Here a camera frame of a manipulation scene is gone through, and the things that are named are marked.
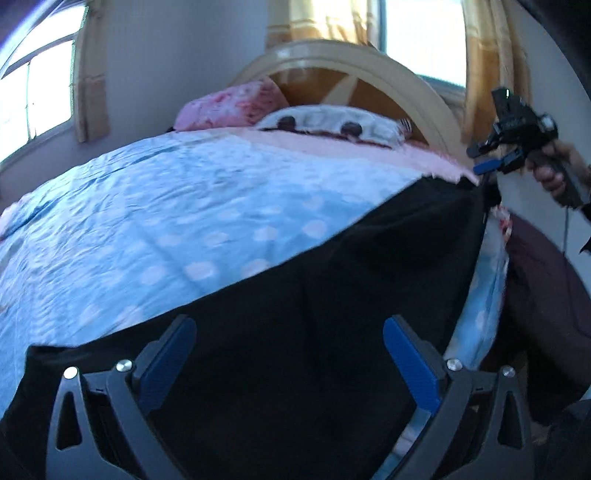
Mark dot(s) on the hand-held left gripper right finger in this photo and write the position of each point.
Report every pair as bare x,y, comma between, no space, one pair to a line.
410,364

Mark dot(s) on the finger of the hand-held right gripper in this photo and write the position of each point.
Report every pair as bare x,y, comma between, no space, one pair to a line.
487,166
482,146

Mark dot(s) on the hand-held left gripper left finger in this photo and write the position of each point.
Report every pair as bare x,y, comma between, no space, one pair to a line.
171,364

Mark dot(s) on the black pants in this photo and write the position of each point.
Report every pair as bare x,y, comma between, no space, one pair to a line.
323,277

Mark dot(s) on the person's right hand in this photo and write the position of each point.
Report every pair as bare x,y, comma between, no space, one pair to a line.
550,179

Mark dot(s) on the yellow curtain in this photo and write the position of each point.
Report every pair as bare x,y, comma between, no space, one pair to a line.
489,46
92,92
323,18

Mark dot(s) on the window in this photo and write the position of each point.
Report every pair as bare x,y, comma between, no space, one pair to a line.
425,41
46,92

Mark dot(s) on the person's dark clothing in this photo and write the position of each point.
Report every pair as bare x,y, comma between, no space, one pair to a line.
545,286

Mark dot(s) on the wooden headboard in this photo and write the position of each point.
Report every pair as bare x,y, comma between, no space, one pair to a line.
369,69

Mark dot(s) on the blue and pink bed sheet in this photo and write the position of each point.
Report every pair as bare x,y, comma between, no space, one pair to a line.
138,207

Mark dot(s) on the white pillow with brown spots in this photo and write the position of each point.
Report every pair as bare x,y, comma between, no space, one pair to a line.
318,117

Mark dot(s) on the pink pillow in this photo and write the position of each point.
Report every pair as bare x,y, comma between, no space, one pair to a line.
221,108

